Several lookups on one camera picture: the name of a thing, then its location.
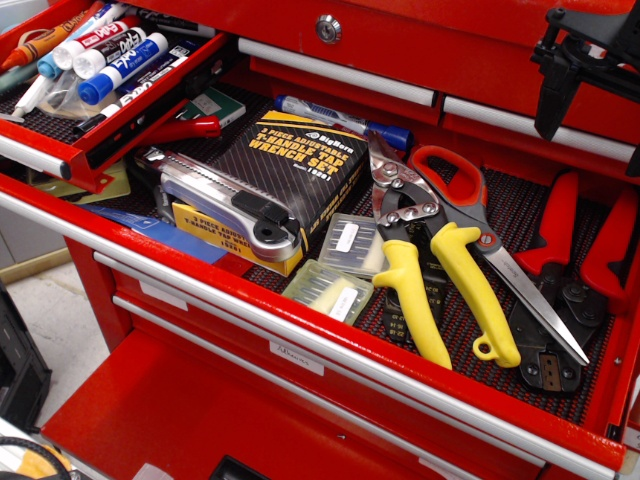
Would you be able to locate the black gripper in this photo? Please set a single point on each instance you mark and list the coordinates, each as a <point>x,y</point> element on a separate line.
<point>616,34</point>

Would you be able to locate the silver box cutter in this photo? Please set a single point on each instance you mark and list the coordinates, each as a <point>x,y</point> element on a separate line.
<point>272,230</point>

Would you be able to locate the blue capped marker in drawer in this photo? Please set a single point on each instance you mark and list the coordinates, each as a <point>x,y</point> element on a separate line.
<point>399,138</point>

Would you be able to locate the large open red drawer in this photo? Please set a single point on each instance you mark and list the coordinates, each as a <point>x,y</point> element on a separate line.
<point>190,379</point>

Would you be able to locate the black yellow wrench set box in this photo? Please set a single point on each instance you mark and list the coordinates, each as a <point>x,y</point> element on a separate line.
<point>307,166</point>

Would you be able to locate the white label on drawer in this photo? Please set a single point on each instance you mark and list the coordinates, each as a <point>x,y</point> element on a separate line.
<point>296,358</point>

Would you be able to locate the green staples box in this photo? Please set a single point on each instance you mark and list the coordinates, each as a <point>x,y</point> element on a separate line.
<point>213,102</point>

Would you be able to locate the small upper red drawer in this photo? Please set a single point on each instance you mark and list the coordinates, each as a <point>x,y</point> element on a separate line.
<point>49,145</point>

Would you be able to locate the red grey scissors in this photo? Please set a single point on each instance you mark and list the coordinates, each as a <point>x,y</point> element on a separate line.
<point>461,187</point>

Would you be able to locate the clear drill bit case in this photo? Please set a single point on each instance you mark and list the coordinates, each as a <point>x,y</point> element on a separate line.
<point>353,245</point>
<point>329,291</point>

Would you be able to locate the silver cabinet lock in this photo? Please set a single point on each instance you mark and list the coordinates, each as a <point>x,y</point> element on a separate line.
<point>328,29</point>

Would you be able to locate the clear drill bit case front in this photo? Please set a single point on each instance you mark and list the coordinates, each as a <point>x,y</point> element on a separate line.
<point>329,291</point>

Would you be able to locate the red tool chest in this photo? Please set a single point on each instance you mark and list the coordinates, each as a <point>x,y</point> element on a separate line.
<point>457,74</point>

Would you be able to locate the blue card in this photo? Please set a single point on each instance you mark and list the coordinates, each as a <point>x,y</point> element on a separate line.
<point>162,232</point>

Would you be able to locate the light blue capped marker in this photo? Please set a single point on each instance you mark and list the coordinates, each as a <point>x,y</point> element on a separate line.
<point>107,14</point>

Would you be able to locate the blue expo marker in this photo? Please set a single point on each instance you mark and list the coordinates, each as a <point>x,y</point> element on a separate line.
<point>95,89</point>

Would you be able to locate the black expo marker white cap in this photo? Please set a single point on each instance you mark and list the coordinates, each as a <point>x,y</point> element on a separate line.
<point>92,61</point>

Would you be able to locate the red expo marker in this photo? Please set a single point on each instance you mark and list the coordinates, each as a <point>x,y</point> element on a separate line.
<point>64,54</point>

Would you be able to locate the white thin pen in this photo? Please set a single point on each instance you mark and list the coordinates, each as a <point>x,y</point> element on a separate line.
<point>32,96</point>

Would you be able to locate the orange crayola marker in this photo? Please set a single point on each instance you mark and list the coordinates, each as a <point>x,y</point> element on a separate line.
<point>45,42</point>

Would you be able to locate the black crate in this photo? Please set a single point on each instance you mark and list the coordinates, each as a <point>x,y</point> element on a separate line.
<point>25,377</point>

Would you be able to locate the red handled crimping tool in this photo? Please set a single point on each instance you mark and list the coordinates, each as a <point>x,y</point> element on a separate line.
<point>583,301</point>

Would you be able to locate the black wire stripper tool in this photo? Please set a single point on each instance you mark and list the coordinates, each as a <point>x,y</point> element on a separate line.
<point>435,282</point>

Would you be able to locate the yellow handled tin snips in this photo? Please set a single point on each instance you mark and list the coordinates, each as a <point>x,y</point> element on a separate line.
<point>401,197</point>

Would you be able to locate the red handled pliers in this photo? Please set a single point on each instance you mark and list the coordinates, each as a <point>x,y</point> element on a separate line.
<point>176,130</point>

